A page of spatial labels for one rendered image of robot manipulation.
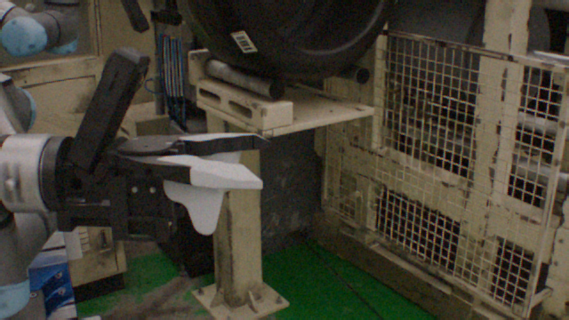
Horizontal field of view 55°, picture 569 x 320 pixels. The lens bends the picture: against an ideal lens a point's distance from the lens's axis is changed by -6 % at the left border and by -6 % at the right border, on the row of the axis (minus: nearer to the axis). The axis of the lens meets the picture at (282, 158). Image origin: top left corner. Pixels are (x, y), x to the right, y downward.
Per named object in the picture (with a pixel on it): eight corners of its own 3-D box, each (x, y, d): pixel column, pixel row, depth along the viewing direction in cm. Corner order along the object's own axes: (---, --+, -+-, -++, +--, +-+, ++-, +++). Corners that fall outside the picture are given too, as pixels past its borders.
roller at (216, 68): (206, 76, 165) (200, 64, 163) (219, 68, 167) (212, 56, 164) (274, 103, 138) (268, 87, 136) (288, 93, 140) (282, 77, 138)
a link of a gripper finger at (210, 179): (264, 242, 45) (183, 218, 50) (263, 168, 44) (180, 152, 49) (237, 253, 42) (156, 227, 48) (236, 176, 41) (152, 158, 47)
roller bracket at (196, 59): (188, 84, 165) (187, 51, 162) (299, 68, 186) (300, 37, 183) (194, 86, 163) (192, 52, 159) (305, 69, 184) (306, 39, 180)
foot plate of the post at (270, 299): (190, 294, 213) (190, 285, 212) (251, 273, 227) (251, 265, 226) (226, 331, 192) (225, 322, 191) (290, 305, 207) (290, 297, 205)
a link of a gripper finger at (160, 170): (219, 180, 47) (151, 164, 52) (219, 158, 47) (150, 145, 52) (177, 192, 43) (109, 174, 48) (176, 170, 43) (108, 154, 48)
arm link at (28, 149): (29, 127, 55) (-12, 143, 47) (71, 127, 55) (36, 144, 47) (36, 199, 56) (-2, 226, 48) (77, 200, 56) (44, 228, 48)
